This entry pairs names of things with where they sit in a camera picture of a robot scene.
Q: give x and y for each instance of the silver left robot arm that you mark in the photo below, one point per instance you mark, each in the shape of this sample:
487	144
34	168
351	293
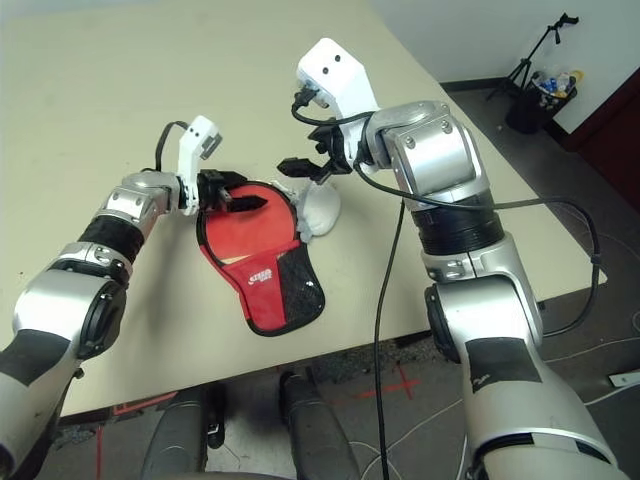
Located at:
60	295

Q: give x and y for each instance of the black trash bin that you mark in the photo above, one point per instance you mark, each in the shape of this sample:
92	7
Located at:
527	115

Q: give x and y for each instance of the grey robot leg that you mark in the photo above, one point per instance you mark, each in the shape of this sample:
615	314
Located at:
315	430
172	440

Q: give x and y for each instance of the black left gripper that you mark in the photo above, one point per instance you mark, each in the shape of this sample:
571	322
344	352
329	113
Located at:
215	192

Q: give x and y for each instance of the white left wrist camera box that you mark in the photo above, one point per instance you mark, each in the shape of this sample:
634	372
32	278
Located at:
192	150

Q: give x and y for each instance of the white power strip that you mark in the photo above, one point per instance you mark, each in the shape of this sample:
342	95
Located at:
625	380

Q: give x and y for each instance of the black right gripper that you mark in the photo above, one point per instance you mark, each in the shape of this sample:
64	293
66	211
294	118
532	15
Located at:
340	150

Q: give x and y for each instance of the red ping-pong paddle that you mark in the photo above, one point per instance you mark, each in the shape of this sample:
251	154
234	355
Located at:
240	230

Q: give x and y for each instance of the red black paddle case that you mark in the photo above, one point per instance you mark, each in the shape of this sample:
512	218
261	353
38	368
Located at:
260	305

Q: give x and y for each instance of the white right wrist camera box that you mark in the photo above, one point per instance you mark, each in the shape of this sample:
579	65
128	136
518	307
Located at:
340	75

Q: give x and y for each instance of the grey robot torso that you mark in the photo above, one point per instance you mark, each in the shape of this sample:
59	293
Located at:
225	477

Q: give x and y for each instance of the black tripod stand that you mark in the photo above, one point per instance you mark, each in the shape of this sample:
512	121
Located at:
522	67

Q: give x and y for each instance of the grey right robot leg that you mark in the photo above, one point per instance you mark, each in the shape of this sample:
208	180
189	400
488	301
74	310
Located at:
315	430

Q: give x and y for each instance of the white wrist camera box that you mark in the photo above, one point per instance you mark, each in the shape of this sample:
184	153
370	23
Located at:
192	150
340	75

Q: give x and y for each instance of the grey round fuzzy pouch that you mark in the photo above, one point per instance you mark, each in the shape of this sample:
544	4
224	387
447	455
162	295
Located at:
322	210

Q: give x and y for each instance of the black table support post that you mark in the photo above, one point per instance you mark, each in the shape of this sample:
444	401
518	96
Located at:
215	415

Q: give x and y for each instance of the grey left robot leg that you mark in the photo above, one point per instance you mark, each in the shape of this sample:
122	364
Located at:
172	440

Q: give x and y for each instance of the dark red door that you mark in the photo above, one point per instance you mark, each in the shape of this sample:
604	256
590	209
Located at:
610	145

